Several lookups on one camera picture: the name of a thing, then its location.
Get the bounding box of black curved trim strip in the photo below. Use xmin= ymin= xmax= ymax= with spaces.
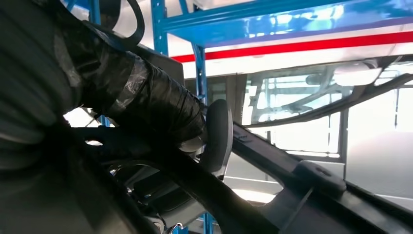
xmin=247 ymin=72 xmax=413 ymax=129

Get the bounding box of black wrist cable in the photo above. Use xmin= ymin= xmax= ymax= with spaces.
xmin=122 ymin=0 xmax=146 ymax=47

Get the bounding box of blue metal shelf rack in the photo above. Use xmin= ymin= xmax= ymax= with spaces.
xmin=63 ymin=0 xmax=413 ymax=234

